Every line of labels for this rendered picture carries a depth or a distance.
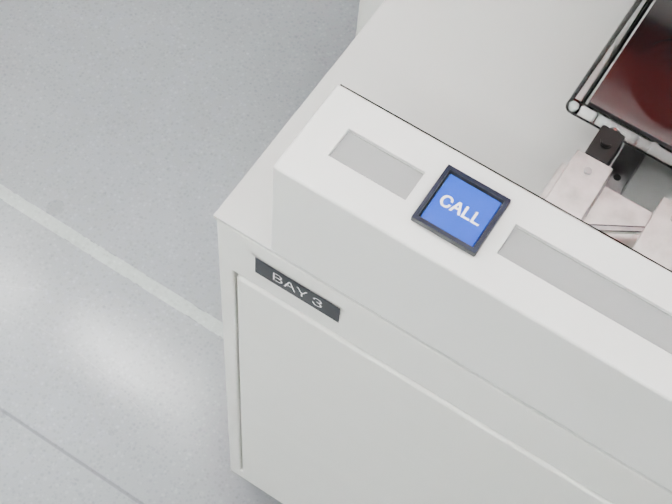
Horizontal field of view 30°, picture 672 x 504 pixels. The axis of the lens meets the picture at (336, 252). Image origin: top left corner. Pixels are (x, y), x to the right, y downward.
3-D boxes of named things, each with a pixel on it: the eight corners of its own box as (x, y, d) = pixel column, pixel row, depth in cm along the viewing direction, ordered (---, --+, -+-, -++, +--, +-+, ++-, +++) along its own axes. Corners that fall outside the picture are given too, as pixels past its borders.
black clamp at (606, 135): (597, 137, 108) (604, 120, 106) (619, 149, 108) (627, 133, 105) (578, 165, 107) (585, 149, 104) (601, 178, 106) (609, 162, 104)
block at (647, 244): (654, 212, 105) (664, 194, 103) (690, 232, 105) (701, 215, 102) (611, 283, 102) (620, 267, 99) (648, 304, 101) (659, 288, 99)
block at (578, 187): (570, 165, 107) (578, 147, 104) (605, 185, 106) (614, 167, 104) (525, 234, 104) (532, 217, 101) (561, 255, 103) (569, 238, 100)
